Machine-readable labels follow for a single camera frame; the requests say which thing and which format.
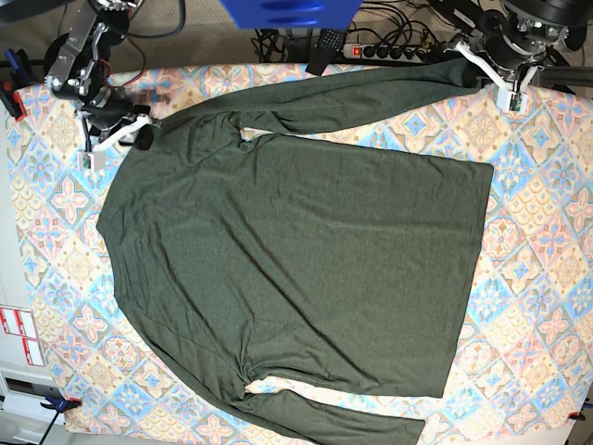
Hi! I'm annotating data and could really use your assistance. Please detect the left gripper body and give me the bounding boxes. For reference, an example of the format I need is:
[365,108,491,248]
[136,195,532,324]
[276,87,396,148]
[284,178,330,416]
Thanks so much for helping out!
[442,39,545,93]

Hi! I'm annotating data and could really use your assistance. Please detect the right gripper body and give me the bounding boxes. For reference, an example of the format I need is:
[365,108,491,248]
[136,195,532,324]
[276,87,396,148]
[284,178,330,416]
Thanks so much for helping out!
[77,99,152,151]

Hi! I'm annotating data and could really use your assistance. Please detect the dark green long-sleeve shirt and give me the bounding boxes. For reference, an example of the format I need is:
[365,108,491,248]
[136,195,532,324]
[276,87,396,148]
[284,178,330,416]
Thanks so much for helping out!
[97,58,493,444]

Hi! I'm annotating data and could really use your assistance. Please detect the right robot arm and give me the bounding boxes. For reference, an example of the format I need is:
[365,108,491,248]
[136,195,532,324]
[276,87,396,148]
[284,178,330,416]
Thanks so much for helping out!
[44,1,154,155]

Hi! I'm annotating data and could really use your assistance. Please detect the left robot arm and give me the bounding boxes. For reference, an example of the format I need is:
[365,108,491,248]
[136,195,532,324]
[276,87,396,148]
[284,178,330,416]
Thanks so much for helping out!
[430,1,592,95]

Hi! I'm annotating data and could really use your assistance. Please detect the black round stand base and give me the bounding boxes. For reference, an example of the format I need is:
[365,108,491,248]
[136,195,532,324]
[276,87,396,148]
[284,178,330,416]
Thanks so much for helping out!
[44,32,70,85]

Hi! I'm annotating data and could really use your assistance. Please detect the blue clamp upper left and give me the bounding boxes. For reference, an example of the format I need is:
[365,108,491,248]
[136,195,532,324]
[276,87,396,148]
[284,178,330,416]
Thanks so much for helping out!
[1,48,29,122]

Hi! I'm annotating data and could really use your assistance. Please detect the blue clamp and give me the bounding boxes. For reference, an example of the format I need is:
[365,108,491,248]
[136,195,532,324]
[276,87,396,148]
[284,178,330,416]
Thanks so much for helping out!
[1,48,29,122]
[39,396,82,445]

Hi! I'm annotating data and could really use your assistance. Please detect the white power strip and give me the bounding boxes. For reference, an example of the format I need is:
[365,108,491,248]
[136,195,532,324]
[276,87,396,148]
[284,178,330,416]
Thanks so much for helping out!
[342,44,426,63]

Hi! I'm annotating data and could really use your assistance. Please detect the blue plastic box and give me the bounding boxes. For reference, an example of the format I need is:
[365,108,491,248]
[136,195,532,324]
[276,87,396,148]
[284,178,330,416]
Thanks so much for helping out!
[221,0,361,30]

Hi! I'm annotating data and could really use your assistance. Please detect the black remote control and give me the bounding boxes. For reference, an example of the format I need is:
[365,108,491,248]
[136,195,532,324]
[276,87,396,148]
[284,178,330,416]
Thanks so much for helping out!
[306,29,347,76]

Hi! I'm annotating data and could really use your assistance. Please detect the red white labels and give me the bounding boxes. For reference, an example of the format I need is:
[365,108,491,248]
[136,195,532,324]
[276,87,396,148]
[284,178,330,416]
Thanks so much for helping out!
[1,307,44,367]

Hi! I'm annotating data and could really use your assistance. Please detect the blue clamp lower left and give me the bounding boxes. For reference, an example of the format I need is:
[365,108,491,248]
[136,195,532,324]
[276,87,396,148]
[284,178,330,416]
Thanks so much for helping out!
[39,396,82,445]

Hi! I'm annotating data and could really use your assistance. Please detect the colourful patterned tablecloth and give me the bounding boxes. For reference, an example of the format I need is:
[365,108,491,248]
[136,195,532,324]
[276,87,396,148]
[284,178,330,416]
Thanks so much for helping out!
[2,86,592,444]

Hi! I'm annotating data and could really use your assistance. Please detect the orange clamp lower right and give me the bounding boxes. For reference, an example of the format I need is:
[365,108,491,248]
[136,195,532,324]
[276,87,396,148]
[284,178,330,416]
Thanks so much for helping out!
[568,413,586,421]

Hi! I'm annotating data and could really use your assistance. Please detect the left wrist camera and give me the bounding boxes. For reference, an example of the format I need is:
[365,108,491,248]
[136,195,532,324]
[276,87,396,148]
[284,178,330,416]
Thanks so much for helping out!
[496,88,527,114]

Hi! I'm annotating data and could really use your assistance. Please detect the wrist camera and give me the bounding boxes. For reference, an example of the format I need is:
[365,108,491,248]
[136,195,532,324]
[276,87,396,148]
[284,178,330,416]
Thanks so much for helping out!
[496,88,527,114]
[77,151,106,172]

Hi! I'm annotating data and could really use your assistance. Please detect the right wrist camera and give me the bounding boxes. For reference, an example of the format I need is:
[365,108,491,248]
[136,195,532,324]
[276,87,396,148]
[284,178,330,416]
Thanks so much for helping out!
[77,151,106,172]

